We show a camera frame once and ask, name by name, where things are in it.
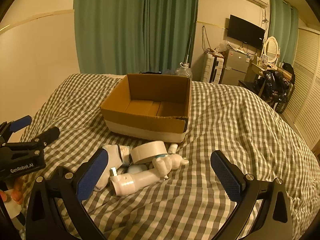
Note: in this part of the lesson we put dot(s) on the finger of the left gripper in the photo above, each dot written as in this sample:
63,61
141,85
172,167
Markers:
39,142
8,128

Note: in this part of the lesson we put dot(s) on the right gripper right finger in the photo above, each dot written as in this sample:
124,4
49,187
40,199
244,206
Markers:
273,220

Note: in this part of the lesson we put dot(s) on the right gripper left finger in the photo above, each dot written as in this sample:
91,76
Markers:
44,219

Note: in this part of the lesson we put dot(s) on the white sock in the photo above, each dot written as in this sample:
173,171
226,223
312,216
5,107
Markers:
118,156

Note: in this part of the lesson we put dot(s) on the white tape roll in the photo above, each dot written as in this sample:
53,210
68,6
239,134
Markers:
146,152

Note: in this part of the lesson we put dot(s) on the person's hand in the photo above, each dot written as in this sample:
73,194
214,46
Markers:
17,191

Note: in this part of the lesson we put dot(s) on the checkered bed cover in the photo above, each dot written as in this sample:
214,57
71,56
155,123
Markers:
190,203

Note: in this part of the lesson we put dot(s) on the white earbuds case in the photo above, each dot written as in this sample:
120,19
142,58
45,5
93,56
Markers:
134,169

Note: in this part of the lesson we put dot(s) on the open cardboard box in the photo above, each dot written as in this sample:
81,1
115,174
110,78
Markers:
149,106

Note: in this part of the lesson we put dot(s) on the white louvered wardrobe door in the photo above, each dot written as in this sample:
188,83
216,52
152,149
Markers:
302,110

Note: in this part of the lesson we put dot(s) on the white cream tube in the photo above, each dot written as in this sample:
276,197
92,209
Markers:
172,148

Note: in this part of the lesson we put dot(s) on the green curtain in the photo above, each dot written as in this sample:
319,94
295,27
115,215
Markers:
134,36
284,27

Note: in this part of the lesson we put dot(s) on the black bag on chair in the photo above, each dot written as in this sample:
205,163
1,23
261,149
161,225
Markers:
277,90

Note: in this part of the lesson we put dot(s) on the clear water jug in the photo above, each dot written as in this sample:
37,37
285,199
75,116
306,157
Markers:
184,70

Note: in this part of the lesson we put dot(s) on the wooden dressing table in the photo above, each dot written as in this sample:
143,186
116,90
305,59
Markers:
254,70

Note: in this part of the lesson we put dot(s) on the grey mini fridge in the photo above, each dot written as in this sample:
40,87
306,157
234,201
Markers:
234,67

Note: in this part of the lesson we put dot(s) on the white suitcase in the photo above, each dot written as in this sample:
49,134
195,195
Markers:
212,68

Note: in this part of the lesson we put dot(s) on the white oval mirror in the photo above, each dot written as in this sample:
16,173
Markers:
271,51

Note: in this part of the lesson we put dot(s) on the black wall television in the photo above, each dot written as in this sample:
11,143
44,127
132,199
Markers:
246,32

